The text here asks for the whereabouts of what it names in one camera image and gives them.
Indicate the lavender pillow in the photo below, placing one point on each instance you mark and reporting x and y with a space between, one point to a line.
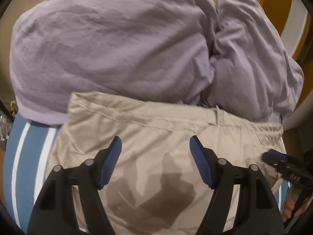
254 77

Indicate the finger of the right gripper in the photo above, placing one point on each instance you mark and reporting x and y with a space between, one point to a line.
273 156

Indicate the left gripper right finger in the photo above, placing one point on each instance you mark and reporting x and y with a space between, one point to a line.
242 201

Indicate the beige puffer jacket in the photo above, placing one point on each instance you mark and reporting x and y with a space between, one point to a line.
156 187

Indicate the person's right hand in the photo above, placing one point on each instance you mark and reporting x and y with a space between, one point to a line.
290 204

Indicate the blue white striped bed sheet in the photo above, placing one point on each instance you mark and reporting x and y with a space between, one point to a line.
25 162

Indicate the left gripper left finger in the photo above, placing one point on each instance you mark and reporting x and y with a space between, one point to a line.
54 210

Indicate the lavender duvet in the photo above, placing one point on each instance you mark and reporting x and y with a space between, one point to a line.
150 50

